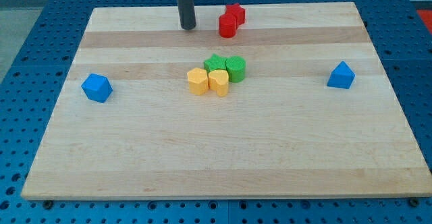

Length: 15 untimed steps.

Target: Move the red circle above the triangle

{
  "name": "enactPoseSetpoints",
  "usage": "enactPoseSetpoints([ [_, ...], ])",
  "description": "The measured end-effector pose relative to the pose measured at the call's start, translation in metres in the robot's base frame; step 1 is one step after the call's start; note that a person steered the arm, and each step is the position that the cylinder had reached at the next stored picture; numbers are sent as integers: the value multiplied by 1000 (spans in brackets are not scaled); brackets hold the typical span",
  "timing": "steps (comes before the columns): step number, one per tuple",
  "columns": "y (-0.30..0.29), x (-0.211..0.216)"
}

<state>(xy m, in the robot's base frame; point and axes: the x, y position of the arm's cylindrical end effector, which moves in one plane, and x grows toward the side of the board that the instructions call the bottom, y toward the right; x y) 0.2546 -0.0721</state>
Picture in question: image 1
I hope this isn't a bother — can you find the blue triangle block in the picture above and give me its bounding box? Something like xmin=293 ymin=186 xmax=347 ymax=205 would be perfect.
xmin=327 ymin=61 xmax=356 ymax=89

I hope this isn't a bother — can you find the yellow heart block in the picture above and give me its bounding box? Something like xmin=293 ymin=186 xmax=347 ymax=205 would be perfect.
xmin=208 ymin=69 xmax=229 ymax=97

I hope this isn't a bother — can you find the yellow pentagon block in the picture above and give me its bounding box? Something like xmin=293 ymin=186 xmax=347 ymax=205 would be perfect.
xmin=187 ymin=67 xmax=209 ymax=95

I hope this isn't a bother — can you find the green star block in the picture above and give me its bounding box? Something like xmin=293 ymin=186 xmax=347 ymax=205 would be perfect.
xmin=203 ymin=54 xmax=227 ymax=73

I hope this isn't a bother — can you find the green cylinder block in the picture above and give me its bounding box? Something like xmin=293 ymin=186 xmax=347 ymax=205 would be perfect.
xmin=225 ymin=56 xmax=246 ymax=83

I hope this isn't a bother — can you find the red cylinder block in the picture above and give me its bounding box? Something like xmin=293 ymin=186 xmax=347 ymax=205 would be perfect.
xmin=219 ymin=13 xmax=237 ymax=38

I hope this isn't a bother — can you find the light wooden board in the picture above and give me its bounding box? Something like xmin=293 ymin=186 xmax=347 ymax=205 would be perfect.
xmin=22 ymin=2 xmax=431 ymax=200

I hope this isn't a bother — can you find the red star block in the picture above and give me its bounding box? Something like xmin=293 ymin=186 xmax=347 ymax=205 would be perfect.
xmin=225 ymin=3 xmax=246 ymax=27

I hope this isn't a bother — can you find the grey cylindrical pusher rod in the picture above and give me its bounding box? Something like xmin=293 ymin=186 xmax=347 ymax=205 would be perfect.
xmin=177 ymin=0 xmax=196 ymax=30

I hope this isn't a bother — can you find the blue cube block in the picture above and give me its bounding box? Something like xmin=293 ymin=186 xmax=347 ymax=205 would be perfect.
xmin=81 ymin=74 xmax=113 ymax=103

